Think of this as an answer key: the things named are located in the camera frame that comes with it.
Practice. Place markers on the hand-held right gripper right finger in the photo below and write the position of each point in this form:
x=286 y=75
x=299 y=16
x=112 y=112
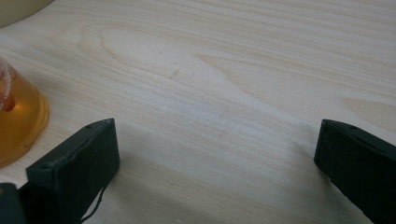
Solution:
x=358 y=165

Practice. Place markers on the clear plastic cup orange drink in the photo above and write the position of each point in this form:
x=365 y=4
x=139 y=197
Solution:
x=26 y=124

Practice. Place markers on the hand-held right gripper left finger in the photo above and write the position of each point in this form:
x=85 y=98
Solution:
x=74 y=165

